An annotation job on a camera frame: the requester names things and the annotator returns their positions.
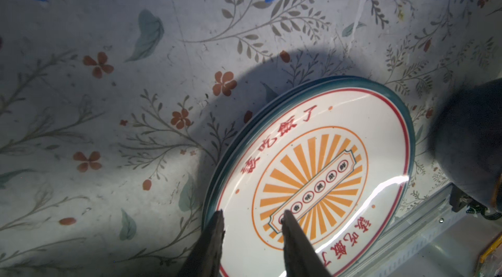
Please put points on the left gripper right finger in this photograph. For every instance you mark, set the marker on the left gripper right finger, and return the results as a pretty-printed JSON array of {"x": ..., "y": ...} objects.
[{"x": 300, "y": 258}]

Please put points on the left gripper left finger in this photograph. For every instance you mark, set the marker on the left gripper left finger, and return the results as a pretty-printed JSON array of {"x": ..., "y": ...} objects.
[{"x": 204, "y": 259}]

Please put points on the white plate orange sunburst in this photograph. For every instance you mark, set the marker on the white plate orange sunburst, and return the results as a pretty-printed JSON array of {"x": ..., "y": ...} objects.
[{"x": 339, "y": 156}]

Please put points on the plates stacked beneath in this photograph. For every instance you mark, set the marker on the plates stacked beneath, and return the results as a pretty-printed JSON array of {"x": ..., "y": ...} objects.
[{"x": 242, "y": 135}]

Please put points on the dark blue ceramic bowl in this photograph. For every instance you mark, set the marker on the dark blue ceramic bowl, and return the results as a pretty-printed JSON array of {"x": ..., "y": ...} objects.
[{"x": 465, "y": 140}]

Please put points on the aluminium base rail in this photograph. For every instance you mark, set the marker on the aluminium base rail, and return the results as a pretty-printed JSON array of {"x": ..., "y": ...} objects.
[{"x": 437, "y": 238}]

